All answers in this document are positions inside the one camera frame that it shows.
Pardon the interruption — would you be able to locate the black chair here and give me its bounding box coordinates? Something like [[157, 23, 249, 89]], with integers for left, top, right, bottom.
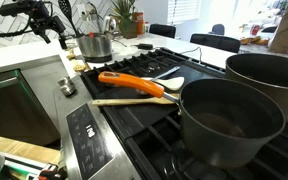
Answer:
[[190, 34, 241, 53], [149, 24, 176, 38]]

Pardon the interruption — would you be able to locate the orange handled saucepan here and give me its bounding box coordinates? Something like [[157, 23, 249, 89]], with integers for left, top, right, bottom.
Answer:
[[98, 71, 285, 168]]

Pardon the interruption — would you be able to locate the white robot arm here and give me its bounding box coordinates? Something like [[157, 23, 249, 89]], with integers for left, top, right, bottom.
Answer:
[[0, 0, 67, 50]]

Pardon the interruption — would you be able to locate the large dark pot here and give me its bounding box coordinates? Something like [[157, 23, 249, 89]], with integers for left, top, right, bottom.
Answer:
[[225, 53, 288, 121]]

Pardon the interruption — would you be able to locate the wooden spatula on stove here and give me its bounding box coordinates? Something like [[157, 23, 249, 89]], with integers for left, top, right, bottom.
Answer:
[[91, 97, 174, 106]]

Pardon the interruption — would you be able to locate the black power adapter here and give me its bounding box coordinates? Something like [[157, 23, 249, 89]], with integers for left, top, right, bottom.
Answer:
[[137, 43, 153, 50]]

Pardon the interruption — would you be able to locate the black slotted spatula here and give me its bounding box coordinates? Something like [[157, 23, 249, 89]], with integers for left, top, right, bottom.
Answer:
[[58, 0, 82, 38]]

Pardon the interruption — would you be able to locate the white spoon rest spoon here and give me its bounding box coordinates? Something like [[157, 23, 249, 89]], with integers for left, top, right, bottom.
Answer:
[[145, 77, 185, 91]]

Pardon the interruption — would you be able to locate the stainless gas stove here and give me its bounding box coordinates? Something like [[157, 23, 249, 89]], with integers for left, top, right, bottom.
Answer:
[[56, 48, 288, 180]]

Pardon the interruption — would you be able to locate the potted green plant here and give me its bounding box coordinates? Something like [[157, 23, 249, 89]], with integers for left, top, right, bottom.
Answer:
[[111, 0, 137, 39]]

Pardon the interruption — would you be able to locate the stove knob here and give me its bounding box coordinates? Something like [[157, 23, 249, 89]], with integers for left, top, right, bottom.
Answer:
[[58, 76, 76, 97]]

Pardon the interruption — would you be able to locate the steel utensil holder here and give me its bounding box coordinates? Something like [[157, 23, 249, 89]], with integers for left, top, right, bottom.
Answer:
[[77, 33, 112, 63]]

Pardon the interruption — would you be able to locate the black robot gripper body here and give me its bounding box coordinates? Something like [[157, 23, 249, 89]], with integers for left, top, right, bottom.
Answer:
[[30, 15, 67, 50]]

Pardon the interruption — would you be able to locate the orange bottle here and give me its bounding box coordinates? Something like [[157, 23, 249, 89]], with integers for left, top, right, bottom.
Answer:
[[135, 12, 145, 34]]

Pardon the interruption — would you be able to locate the stove control panel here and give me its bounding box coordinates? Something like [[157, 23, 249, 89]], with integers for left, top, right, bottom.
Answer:
[[66, 104, 114, 180]]

